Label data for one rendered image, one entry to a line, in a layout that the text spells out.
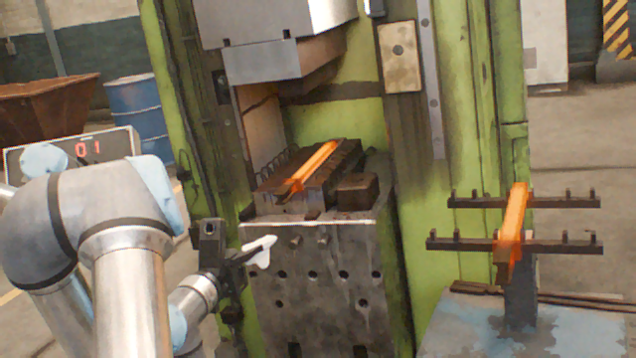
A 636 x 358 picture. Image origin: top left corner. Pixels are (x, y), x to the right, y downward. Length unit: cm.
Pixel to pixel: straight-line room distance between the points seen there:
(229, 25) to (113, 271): 89
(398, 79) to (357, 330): 66
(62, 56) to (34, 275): 944
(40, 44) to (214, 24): 905
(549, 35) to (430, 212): 513
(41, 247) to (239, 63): 83
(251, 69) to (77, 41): 855
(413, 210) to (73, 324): 98
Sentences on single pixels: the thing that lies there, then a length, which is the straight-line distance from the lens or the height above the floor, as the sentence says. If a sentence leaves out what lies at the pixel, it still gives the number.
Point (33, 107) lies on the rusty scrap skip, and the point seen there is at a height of 67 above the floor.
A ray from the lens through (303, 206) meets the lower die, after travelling 157.
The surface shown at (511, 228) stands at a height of 99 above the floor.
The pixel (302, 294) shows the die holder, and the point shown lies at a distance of 162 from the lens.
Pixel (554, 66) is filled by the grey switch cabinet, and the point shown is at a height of 28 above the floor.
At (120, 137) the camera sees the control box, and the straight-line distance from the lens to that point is 169.
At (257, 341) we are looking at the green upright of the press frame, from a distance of 204.
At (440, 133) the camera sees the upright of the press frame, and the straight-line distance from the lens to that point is 156.
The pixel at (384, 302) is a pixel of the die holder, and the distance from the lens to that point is 156.
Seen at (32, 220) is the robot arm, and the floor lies 126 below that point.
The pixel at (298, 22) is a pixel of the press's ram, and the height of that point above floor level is 140.
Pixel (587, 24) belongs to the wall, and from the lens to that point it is 728.
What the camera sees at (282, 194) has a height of 101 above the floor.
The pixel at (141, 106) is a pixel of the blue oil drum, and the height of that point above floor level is 63.
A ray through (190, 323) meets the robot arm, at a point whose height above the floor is 98.
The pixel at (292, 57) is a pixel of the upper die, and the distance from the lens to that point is 146.
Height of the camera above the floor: 148
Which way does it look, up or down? 18 degrees down
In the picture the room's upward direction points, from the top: 10 degrees counter-clockwise
